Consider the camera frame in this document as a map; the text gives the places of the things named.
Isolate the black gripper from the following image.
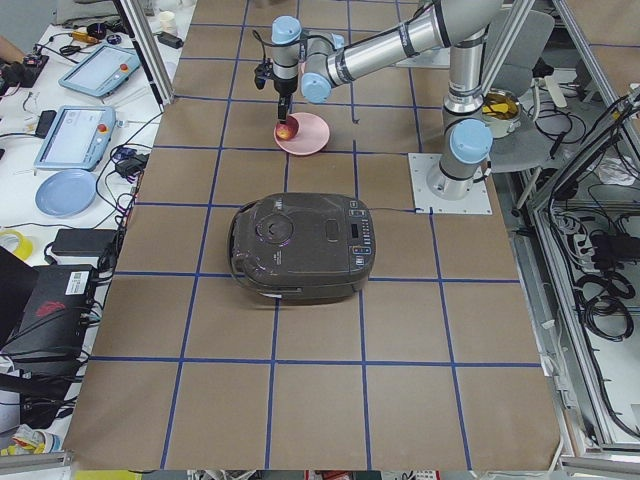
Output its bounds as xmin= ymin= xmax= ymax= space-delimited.
xmin=254 ymin=59 xmax=299 ymax=124

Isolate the red apple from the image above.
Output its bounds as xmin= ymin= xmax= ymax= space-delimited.
xmin=274 ymin=121 xmax=299 ymax=141

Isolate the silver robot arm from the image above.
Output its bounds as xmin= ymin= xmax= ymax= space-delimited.
xmin=254 ymin=0 xmax=502 ymax=200

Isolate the pink plate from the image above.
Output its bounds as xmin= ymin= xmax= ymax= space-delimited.
xmin=273 ymin=112 xmax=330 ymax=156

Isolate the glass bowl on chair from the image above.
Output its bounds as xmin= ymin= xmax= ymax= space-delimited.
xmin=482 ymin=91 xmax=521 ymax=139

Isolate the light blue plate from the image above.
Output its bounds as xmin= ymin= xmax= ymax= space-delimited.
xmin=35 ymin=169 xmax=96 ymax=217

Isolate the dark grey rice cooker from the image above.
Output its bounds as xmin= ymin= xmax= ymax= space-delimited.
xmin=227 ymin=192 xmax=376 ymax=301

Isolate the far blue teach pendant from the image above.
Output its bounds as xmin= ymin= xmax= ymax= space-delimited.
xmin=58 ymin=44 xmax=141 ymax=98

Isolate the blue teach pendant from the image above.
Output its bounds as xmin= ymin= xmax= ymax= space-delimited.
xmin=58 ymin=44 xmax=141 ymax=98
xmin=33 ymin=105 xmax=116 ymax=171

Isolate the near blue teach pendant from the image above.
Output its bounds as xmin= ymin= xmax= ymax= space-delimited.
xmin=33 ymin=105 xmax=116 ymax=171

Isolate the grey office chair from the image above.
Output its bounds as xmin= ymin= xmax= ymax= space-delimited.
xmin=482 ymin=10 xmax=554 ymax=173

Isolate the black power adapter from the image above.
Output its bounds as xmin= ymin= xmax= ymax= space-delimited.
xmin=51 ymin=229 xmax=116 ymax=257

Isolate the yellow tape roll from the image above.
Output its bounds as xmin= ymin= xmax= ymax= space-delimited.
xmin=0 ymin=229 xmax=33 ymax=261

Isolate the black computer case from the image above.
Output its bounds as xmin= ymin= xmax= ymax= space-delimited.
xmin=1 ymin=249 xmax=97 ymax=362

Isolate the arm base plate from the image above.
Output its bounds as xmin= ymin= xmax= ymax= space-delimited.
xmin=394 ymin=48 xmax=450 ymax=69
xmin=408 ymin=153 xmax=492 ymax=215

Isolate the aluminium frame post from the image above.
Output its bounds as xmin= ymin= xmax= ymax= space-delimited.
xmin=113 ymin=0 xmax=174 ymax=106

